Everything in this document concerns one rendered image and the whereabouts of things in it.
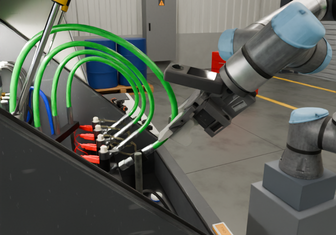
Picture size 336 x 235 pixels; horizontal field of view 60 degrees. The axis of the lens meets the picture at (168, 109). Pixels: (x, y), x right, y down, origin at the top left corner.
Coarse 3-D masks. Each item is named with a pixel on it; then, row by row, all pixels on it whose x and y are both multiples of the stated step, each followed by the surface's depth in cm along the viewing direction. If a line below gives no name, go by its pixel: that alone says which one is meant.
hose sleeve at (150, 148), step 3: (150, 144) 65; (144, 147) 66; (147, 147) 65; (150, 147) 65; (144, 150) 65; (147, 150) 65; (150, 150) 65; (153, 150) 65; (144, 153) 65; (147, 153) 65; (126, 159) 67; (129, 159) 67; (132, 159) 66; (126, 162) 67; (129, 162) 66; (132, 162) 67; (126, 165) 67; (129, 165) 67
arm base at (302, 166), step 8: (288, 152) 104; (296, 152) 101; (304, 152) 100; (312, 152) 99; (320, 152) 101; (280, 160) 108; (288, 160) 104; (296, 160) 101; (304, 160) 101; (312, 160) 100; (320, 160) 102; (280, 168) 107; (288, 168) 103; (296, 168) 101; (304, 168) 101; (312, 168) 100; (320, 168) 101; (296, 176) 102; (304, 176) 100; (312, 176) 100; (320, 176) 102
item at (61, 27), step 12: (60, 24) 59; (72, 24) 59; (84, 24) 59; (36, 36) 60; (108, 36) 59; (24, 48) 61; (132, 48) 59; (144, 60) 59; (12, 72) 63; (156, 72) 60; (12, 84) 64; (168, 84) 60; (12, 96) 65; (168, 96) 61; (12, 108) 66; (156, 144) 65
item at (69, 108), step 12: (84, 60) 91; (96, 60) 92; (108, 60) 93; (72, 72) 91; (120, 72) 96; (132, 84) 98; (132, 108) 101; (72, 120) 95; (120, 120) 100; (108, 132) 100
